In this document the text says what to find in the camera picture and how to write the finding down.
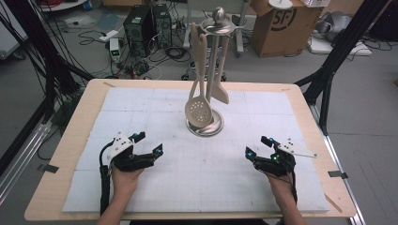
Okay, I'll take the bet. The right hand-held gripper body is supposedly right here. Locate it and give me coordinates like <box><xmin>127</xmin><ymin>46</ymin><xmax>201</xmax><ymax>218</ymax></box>
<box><xmin>253</xmin><ymin>137</ymin><xmax>317</xmax><ymax>178</ymax></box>

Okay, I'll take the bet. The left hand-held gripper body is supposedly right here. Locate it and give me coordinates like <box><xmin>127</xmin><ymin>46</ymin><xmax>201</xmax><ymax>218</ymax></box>
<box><xmin>107</xmin><ymin>131</ymin><xmax>157</xmax><ymax>173</ymax></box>

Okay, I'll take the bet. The metal utensil stand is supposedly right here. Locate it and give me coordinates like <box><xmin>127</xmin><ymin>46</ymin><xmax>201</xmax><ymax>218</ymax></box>
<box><xmin>185</xmin><ymin>7</ymin><xmax>244</xmax><ymax>139</ymax></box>

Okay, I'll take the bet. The cream perforated skimmer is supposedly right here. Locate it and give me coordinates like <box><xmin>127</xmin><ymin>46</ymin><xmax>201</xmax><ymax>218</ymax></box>
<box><xmin>184</xmin><ymin>33</ymin><xmax>214</xmax><ymax>129</ymax></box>

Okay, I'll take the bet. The cream slotted spatula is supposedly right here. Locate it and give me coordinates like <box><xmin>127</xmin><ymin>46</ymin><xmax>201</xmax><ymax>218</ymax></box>
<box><xmin>210</xmin><ymin>36</ymin><xmax>231</xmax><ymax>106</ymax></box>

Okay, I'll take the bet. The cream spoon with beige handle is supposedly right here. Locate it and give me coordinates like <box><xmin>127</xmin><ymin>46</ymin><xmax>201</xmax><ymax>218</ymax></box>
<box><xmin>188</xmin><ymin>22</ymin><xmax>203</xmax><ymax>98</ymax></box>

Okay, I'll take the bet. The person's left hand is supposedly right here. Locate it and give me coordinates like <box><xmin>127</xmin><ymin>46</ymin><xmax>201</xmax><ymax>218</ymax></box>
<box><xmin>111</xmin><ymin>165</ymin><xmax>145</xmax><ymax>196</ymax></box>

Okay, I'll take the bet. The person's right hand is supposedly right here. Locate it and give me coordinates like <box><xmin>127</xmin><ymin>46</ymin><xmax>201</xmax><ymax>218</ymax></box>
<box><xmin>264</xmin><ymin>170</ymin><xmax>299</xmax><ymax>202</ymax></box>

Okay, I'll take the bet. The white grid mat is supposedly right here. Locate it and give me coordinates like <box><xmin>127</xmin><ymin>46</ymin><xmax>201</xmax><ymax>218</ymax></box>
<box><xmin>61</xmin><ymin>86</ymin><xmax>331</xmax><ymax>214</ymax></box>

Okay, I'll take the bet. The black tape piece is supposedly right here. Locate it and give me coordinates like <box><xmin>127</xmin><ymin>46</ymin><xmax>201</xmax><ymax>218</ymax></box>
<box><xmin>37</xmin><ymin>163</ymin><xmax>60</xmax><ymax>174</ymax></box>
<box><xmin>328</xmin><ymin>170</ymin><xmax>349</xmax><ymax>180</ymax></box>

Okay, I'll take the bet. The black stool with chrome base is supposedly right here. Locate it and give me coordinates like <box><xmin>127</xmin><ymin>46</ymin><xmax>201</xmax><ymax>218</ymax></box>
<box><xmin>181</xmin><ymin>27</ymin><xmax>231</xmax><ymax>83</ymax></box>

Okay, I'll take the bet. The white device with green display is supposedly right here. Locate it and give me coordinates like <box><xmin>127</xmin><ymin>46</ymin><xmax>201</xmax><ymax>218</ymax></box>
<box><xmin>108</xmin><ymin>37</ymin><xmax>122</xmax><ymax>63</ymax></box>

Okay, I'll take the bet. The grey metal stand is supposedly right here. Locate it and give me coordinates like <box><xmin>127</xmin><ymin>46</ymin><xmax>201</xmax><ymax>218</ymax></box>
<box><xmin>186</xmin><ymin>0</ymin><xmax>249</xmax><ymax>59</ymax></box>

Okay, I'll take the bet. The black computer tower green label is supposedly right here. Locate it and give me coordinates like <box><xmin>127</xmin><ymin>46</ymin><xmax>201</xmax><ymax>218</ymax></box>
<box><xmin>122</xmin><ymin>5</ymin><xmax>155</xmax><ymax>58</ymax></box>

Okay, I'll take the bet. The white power strip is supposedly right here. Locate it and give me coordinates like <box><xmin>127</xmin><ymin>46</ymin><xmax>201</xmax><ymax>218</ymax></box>
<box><xmin>99</xmin><ymin>29</ymin><xmax>120</xmax><ymax>42</ymax></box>

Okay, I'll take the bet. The printed brown cardboard box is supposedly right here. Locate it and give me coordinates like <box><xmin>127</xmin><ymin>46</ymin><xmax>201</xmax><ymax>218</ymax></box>
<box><xmin>249</xmin><ymin>0</ymin><xmax>325</xmax><ymax>59</ymax></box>

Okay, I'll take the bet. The black computer tower with fan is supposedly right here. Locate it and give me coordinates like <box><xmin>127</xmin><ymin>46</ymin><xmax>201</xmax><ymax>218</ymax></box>
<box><xmin>152</xmin><ymin>3</ymin><xmax>173</xmax><ymax>48</ymax></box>

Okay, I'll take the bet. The white flat board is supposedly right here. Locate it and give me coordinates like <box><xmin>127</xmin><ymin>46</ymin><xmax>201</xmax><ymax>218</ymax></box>
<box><xmin>308</xmin><ymin>37</ymin><xmax>374</xmax><ymax>57</ymax></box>

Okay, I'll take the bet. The grey plastic bag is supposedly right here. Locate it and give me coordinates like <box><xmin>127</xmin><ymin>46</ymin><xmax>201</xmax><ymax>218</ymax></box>
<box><xmin>313</xmin><ymin>10</ymin><xmax>353</xmax><ymax>43</ymax></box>

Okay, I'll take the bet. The white round disc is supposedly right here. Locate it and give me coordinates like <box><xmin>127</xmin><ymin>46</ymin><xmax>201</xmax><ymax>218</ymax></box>
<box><xmin>268</xmin><ymin>0</ymin><xmax>294</xmax><ymax>10</ymax></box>

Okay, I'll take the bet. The white round table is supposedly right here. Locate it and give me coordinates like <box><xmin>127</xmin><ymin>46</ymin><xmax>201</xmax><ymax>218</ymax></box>
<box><xmin>38</xmin><ymin>0</ymin><xmax>88</xmax><ymax>13</ymax></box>

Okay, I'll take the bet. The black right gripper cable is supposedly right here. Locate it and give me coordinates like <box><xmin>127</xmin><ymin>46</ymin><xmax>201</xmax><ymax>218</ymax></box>
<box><xmin>289</xmin><ymin>170</ymin><xmax>299</xmax><ymax>204</ymax></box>

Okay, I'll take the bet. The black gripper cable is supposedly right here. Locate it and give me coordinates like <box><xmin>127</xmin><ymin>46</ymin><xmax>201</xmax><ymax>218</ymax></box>
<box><xmin>99</xmin><ymin>140</ymin><xmax>115</xmax><ymax>216</ymax></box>
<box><xmin>289</xmin><ymin>170</ymin><xmax>299</xmax><ymax>204</ymax></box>

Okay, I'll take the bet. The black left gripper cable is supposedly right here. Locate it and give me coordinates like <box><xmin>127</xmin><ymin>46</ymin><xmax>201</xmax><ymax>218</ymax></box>
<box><xmin>99</xmin><ymin>140</ymin><xmax>115</xmax><ymax>216</ymax></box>

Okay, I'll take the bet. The aluminium rail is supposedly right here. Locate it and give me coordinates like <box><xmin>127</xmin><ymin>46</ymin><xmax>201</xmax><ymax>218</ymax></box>
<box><xmin>0</xmin><ymin>121</ymin><xmax>53</xmax><ymax>204</ymax></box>
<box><xmin>308</xmin><ymin>104</ymin><xmax>367</xmax><ymax>225</ymax></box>

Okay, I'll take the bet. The black cable coil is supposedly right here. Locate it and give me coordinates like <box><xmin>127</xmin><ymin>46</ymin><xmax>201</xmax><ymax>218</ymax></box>
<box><xmin>163</xmin><ymin>46</ymin><xmax>191</xmax><ymax>63</ymax></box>

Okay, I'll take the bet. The black metal frame stand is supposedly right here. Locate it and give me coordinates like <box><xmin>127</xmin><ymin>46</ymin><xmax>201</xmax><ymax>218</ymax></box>
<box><xmin>0</xmin><ymin>0</ymin><xmax>95</xmax><ymax>126</ymax></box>
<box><xmin>294</xmin><ymin>0</ymin><xmax>392</xmax><ymax>129</ymax></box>

